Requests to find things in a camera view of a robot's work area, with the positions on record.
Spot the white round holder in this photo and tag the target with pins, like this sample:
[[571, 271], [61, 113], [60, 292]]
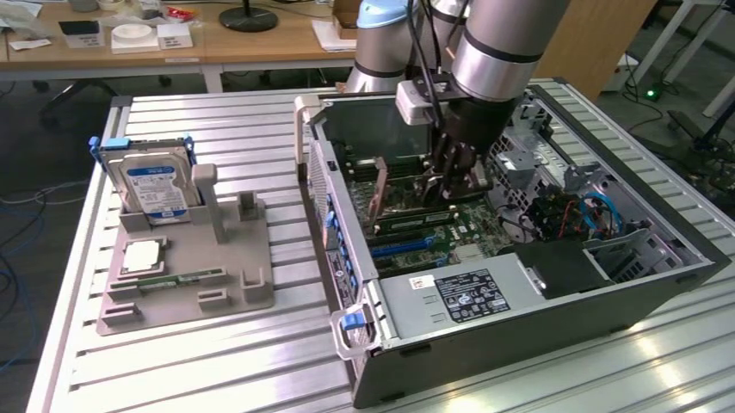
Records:
[[135, 43]]

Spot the wooden desk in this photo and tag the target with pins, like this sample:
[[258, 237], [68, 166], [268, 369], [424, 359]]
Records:
[[57, 58]]

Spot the black air duct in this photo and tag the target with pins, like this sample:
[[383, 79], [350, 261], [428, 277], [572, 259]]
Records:
[[556, 266]]

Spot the blue expansion slot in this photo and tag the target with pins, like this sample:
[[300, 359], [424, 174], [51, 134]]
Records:
[[402, 250]]

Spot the hard drive with blue label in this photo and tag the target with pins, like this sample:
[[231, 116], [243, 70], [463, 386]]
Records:
[[115, 143]]

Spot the wooden cabinet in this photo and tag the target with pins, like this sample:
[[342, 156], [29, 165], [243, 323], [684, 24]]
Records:
[[596, 43]]

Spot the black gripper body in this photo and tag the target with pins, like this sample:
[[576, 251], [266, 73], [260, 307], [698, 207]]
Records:
[[476, 125]]

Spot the grey parts rack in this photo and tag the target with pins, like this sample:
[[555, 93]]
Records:
[[172, 303]]

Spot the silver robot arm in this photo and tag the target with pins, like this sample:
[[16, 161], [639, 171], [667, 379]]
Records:
[[494, 56]]

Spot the white box black top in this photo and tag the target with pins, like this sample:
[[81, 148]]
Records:
[[85, 41]]

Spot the hard disk blue label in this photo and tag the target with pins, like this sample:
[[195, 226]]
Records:
[[152, 189]]

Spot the green motherboard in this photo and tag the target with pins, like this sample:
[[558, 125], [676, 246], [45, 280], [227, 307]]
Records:
[[464, 223]]

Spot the green lit power device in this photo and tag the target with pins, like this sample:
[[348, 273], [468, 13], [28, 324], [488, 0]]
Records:
[[650, 92]]

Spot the silver chipset heatsink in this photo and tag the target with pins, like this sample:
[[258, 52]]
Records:
[[471, 253]]

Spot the green RAM stick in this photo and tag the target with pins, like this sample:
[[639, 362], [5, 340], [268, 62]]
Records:
[[178, 279]]

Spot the blue case latch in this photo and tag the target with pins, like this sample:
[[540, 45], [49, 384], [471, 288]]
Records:
[[351, 323]]

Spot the clear plastic bag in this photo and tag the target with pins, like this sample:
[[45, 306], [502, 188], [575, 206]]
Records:
[[17, 17]]

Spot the black RAM slot bank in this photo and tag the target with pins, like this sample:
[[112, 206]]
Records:
[[359, 168]]

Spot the white paper slip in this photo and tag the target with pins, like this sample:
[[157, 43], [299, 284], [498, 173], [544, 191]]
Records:
[[28, 44]]

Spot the grey angled disk bay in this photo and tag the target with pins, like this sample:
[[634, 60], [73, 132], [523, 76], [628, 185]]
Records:
[[620, 258]]

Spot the perforated metal disk bay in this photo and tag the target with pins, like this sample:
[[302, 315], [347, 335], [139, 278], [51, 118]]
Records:
[[519, 193]]

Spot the open cardboard box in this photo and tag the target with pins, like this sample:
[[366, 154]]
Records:
[[346, 13]]

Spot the white paper stack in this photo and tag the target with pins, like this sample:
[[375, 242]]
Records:
[[324, 41]]

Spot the red packet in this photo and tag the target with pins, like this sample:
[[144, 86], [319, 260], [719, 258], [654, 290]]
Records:
[[180, 14]]

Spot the black round lamp base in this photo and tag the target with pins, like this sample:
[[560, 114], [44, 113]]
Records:
[[247, 20]]

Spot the black floor stand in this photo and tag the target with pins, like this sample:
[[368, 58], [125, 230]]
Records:
[[683, 122]]

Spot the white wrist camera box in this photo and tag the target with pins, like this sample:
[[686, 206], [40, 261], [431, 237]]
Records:
[[416, 105]]

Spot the white labelled box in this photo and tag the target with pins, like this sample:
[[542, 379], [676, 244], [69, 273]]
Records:
[[172, 32]]

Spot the blue card retainer clip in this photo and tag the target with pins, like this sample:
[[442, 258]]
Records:
[[330, 219]]

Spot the grey power supply unit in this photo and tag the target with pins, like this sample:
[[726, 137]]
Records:
[[407, 310]]

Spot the silver CPU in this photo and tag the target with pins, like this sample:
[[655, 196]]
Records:
[[143, 256]]

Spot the black plastic bracket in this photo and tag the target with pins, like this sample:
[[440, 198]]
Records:
[[546, 217]]

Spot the black open PC case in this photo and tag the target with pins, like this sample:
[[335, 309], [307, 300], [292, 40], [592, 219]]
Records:
[[516, 353]]

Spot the graphics card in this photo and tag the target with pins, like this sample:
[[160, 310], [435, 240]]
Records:
[[376, 193]]

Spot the black RAM stick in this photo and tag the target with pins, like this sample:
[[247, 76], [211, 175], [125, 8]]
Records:
[[414, 220]]

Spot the grey cup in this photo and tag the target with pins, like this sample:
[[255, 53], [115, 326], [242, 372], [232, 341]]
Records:
[[84, 5]]

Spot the black chair base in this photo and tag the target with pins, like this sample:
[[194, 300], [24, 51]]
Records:
[[75, 99]]

